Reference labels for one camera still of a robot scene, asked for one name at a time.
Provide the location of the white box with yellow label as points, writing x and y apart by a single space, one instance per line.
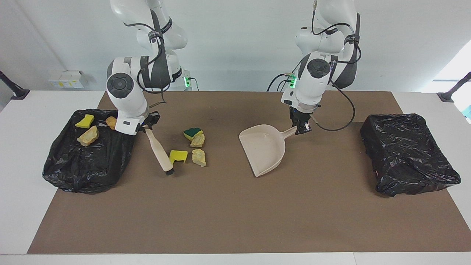
55 81
73 79

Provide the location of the yellow sponge wedge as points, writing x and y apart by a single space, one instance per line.
85 121

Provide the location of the yellow and green sponge piece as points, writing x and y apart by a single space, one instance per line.
192 132

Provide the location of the beige sponge chunk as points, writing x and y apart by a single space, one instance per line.
88 136
199 157
198 140

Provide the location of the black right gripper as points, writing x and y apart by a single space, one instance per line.
151 120

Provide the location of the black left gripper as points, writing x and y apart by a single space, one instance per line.
300 116

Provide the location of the brown table mat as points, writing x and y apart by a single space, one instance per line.
257 221

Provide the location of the teal object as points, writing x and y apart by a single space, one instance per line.
468 111

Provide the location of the brown oval sponge piece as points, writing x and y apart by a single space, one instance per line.
110 122

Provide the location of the beige brush with black bristles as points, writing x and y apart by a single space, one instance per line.
158 151

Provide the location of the beige plastic dustpan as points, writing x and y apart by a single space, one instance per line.
265 147

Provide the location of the notched yellow sponge piece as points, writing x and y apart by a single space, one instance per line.
178 156

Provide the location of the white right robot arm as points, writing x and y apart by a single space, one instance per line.
127 88

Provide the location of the bin with black bag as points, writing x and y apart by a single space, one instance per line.
88 165
404 154

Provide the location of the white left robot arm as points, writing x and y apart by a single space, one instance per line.
312 81

